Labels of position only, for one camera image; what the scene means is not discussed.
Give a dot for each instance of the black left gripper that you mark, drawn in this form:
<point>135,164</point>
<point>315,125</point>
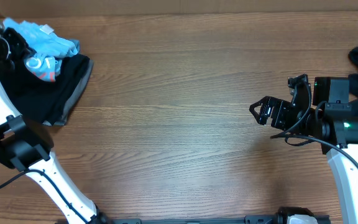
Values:
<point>22,51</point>

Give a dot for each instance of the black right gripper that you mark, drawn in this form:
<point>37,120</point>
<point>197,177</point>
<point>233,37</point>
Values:
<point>268,103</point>

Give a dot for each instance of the light blue printed t-shirt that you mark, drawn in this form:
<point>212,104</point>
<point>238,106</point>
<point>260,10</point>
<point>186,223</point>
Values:
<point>49,49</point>

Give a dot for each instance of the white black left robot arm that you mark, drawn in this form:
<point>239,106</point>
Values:
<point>26,146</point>

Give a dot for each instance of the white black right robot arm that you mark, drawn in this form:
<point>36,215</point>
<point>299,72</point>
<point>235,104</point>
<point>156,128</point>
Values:
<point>320,112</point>

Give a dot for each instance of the folded black garment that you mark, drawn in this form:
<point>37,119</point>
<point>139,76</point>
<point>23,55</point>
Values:
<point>38,100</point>

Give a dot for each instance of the folded light blue garment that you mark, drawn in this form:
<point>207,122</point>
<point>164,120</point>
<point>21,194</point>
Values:
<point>76,48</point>

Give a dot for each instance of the folded grey garment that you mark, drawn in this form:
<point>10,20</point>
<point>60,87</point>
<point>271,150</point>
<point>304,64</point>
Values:
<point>74,98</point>

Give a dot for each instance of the cardboard back wall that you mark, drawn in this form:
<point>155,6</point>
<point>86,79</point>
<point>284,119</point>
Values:
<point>68,8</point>

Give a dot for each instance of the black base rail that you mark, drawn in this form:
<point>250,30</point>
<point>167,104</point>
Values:
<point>284,215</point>

